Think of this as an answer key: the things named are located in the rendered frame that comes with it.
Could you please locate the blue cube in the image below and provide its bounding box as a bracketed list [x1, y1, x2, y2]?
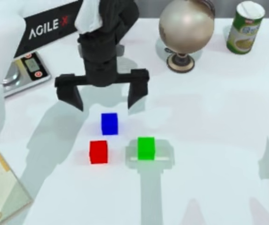
[101, 112, 119, 136]

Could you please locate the green cube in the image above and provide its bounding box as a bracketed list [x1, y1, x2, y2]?
[137, 137, 156, 161]

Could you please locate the red cube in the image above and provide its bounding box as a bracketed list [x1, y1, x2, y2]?
[89, 140, 109, 165]

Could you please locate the silver digital kitchen scale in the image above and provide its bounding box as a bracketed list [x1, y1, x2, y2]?
[2, 51, 52, 98]

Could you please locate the beige globe on stand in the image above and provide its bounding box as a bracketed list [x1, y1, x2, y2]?
[158, 0, 216, 74]

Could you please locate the green tin can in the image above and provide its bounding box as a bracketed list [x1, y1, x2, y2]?
[226, 0, 266, 55]

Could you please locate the office book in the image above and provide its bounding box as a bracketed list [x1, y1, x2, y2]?
[0, 150, 35, 225]

